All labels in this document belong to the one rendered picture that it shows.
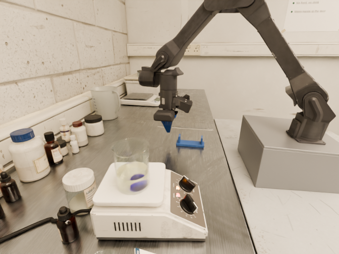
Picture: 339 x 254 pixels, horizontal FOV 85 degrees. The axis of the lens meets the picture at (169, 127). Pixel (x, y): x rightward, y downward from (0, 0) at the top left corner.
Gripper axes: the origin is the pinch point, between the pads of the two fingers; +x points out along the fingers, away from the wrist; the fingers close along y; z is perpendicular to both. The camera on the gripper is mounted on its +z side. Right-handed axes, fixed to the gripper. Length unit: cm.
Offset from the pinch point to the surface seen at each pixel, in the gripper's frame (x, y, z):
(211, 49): -26, 106, 16
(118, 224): 3.4, -39.7, -1.4
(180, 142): 7.0, -0.5, 4.6
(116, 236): 6.4, -39.8, -2.1
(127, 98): 4, 49, -35
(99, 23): -39, 56, -52
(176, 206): 2.0, -35.7, 7.8
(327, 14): -49, 116, 99
